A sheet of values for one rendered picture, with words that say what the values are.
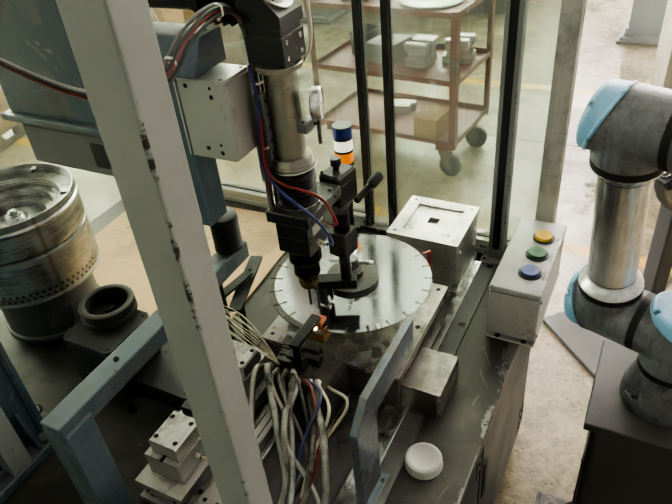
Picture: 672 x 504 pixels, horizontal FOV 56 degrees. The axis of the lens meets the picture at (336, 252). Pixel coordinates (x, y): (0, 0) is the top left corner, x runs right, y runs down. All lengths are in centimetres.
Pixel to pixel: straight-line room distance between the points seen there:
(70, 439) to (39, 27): 67
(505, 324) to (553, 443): 88
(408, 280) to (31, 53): 82
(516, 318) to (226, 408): 96
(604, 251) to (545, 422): 120
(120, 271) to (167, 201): 142
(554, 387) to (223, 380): 197
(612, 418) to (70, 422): 98
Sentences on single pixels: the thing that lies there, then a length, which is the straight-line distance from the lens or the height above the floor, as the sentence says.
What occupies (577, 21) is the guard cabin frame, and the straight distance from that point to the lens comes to 143.
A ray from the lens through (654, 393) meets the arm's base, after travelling 137.
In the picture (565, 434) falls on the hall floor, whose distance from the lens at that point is 231.
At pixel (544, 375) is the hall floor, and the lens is 247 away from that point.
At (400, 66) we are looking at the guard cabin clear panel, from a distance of 159.
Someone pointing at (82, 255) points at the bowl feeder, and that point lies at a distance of 159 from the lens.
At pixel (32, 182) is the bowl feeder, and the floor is 107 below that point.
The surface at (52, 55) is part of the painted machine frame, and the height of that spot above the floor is 146.
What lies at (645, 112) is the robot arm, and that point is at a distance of 104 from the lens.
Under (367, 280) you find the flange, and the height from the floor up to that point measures 96.
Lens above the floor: 178
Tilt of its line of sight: 36 degrees down
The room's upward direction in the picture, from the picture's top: 6 degrees counter-clockwise
